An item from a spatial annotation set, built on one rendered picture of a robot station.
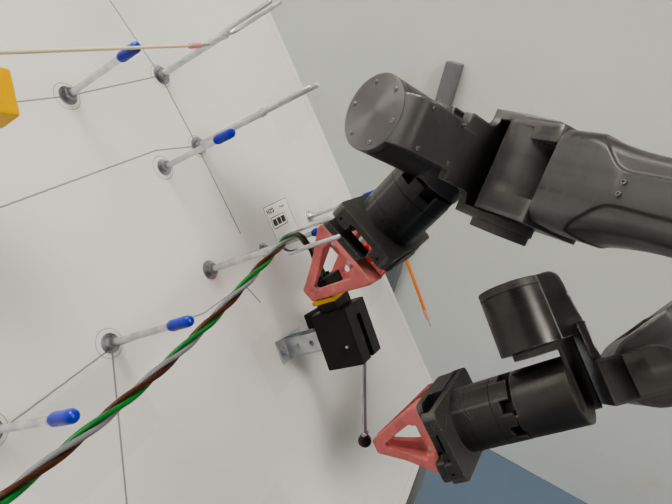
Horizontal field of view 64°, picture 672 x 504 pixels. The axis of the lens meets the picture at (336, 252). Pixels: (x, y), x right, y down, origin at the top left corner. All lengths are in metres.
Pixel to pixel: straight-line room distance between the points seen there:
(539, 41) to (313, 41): 0.72
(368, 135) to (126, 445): 0.28
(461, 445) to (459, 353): 1.48
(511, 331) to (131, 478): 0.31
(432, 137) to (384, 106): 0.04
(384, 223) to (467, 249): 1.35
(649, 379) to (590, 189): 0.17
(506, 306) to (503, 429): 0.10
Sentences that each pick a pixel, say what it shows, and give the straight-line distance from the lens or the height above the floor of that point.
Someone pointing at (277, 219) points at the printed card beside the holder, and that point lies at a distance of 0.60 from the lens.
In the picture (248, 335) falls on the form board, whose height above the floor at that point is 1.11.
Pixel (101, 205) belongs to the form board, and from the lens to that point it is 0.45.
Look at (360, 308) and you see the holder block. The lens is 0.52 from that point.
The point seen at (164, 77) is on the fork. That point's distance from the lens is 0.55.
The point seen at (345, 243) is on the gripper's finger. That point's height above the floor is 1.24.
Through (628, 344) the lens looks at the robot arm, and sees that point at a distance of 0.47.
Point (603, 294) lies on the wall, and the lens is 1.77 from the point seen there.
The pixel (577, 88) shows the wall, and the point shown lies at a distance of 1.63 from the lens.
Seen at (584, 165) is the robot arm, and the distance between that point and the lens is 0.35.
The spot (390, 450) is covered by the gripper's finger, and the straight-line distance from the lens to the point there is 0.55.
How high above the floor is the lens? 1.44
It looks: 28 degrees down
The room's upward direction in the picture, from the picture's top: 13 degrees clockwise
